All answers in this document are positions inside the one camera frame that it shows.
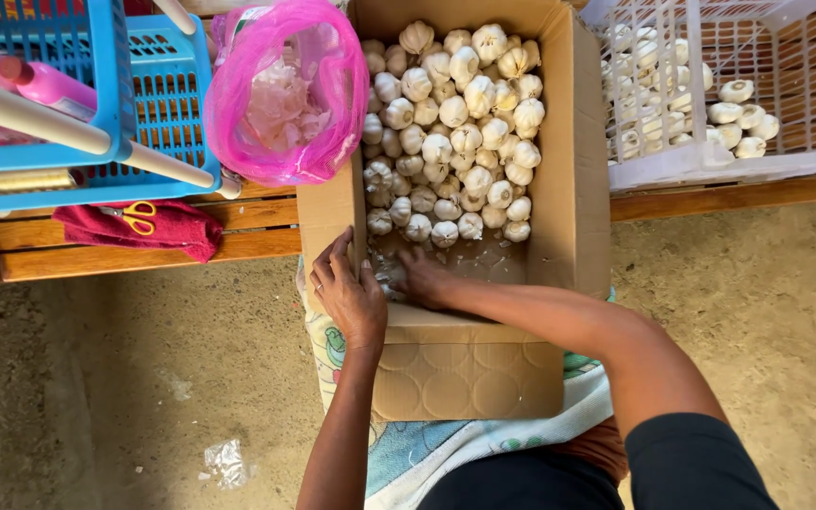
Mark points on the person's right hand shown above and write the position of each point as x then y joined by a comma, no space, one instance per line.
426,280

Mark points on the person's left hand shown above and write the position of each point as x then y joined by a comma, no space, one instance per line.
351,304

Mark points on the person's right fingers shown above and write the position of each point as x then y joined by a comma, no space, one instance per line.
397,275

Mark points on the heap of garlic peels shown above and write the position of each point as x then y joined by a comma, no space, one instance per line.
385,277

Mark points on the brown cardboard box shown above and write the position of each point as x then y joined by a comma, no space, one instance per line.
450,368

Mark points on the pile of white garlic bulbs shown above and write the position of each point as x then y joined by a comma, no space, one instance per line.
454,127

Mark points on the patterned towel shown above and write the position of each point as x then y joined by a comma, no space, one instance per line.
436,446

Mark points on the pink mesh bag of peels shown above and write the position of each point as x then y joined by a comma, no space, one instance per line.
287,99

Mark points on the red cloth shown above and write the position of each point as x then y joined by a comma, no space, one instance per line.
174,230

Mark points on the crumpled clear plastic scrap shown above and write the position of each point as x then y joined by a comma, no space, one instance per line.
227,464

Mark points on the orange garment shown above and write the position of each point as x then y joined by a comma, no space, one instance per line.
596,447

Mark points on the wooden slatted bench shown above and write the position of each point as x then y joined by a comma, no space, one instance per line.
132,251

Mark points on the large blue plastic basket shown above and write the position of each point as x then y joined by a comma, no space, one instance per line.
171,99

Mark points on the short white pole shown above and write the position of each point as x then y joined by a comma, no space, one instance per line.
175,14

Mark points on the black shirt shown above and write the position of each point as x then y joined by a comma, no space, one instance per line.
691,467

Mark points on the small blue plastic basket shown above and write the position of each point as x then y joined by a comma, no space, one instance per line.
107,71

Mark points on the garlic bulbs inside crate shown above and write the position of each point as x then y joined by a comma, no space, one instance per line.
734,117

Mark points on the long white pole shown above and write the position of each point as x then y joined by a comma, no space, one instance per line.
47,122

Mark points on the bright pink plastic bottle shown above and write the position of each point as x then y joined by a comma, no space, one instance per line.
61,88

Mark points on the gold cylinder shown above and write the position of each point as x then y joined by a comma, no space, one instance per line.
22,182

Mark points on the white plastic crate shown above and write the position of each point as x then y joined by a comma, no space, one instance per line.
790,92

